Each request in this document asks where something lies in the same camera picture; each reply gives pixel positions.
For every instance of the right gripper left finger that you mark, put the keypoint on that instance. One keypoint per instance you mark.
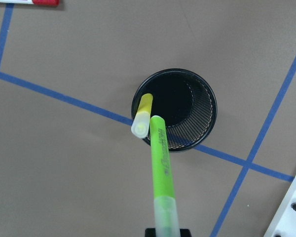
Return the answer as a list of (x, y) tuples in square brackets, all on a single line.
[(150, 232)]

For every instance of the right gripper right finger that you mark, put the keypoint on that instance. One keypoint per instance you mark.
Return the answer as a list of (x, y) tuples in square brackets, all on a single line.
[(185, 233)]

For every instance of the green highlighter pen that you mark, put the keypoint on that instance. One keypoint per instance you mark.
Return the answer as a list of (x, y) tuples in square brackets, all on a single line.
[(165, 208)]

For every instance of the yellow highlighter pen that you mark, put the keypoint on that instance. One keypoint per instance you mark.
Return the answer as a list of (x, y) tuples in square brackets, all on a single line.
[(140, 125)]

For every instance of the red marker pen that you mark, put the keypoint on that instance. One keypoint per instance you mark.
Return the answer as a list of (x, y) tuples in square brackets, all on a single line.
[(35, 2)]

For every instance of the black mesh pen cup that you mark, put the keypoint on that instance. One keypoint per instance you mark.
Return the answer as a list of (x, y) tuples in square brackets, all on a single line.
[(185, 101)]

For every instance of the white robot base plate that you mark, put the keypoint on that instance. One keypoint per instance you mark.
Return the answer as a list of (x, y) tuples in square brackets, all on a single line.
[(283, 223)]

